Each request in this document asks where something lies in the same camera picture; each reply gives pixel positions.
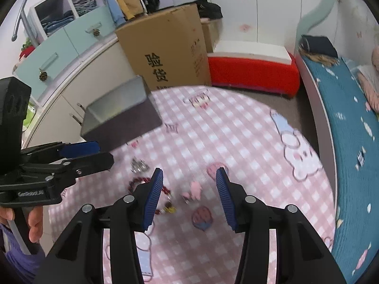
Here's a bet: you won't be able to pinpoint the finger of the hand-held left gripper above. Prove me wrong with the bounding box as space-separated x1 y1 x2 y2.
20 141 100 167
30 152 115 190

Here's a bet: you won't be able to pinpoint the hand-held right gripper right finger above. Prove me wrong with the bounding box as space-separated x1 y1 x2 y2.
215 167 347 284

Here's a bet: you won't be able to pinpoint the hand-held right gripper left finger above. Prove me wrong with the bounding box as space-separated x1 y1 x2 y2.
34 167 164 284

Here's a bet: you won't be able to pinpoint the dark red bead bracelet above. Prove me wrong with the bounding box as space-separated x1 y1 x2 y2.
128 176 176 215

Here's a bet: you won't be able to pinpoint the pink hair clip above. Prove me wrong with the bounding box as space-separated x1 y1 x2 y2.
189 180 203 200

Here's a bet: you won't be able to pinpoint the grey box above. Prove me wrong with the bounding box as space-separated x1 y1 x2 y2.
80 75 163 151

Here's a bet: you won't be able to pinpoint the person's left hand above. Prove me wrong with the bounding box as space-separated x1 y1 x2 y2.
0 206 45 243

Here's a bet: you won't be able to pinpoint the green paper bag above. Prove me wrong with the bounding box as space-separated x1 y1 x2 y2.
22 103 37 128

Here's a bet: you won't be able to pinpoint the pink checkered bear tablecloth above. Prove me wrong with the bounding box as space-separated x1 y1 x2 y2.
47 85 336 284

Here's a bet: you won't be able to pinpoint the red strawberry plush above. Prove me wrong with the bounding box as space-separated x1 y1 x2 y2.
19 40 36 58

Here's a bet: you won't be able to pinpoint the cream curved cabinet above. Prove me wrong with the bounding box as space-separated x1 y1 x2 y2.
22 34 140 148

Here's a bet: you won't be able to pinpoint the teal drawer cabinet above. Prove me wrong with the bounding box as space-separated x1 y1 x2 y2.
15 4 119 99

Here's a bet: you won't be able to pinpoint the grey metal handrail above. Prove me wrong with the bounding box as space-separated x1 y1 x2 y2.
11 0 32 42

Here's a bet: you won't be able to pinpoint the folded blue jeans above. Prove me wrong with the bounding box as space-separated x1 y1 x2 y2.
40 10 74 33

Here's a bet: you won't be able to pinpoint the red stool white top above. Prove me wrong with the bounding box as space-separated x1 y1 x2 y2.
207 41 300 98

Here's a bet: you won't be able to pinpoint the blue candy print bed sheet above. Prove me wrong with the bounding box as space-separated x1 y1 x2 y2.
302 55 379 279

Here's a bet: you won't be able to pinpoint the folded grey-blue clothes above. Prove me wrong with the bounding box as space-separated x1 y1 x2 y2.
72 0 98 15

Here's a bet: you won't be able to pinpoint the large cardboard box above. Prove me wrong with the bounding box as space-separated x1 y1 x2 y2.
115 3 212 92

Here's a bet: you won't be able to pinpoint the light blue hanging shirt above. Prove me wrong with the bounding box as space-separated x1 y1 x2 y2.
101 0 126 26

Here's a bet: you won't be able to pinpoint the small cardboard box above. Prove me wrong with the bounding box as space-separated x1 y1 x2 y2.
201 21 221 54

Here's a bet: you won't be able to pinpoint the folded tan clothes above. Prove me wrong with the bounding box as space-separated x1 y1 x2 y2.
305 54 341 66

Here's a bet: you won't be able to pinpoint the folded dark clothes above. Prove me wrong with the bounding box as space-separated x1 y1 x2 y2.
300 35 338 58

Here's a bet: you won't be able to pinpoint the pink pillow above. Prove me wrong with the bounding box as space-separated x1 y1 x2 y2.
358 72 379 113

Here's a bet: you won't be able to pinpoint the black clothes pile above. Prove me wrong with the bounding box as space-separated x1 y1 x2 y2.
194 0 223 21

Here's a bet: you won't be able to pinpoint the white pillow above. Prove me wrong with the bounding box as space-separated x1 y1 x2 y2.
354 63 376 77

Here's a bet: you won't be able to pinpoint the white butterfly wardrobe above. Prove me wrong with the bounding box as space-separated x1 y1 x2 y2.
160 0 326 54

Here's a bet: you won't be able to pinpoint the teal bunk bed frame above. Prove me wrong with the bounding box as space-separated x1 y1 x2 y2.
293 0 379 213

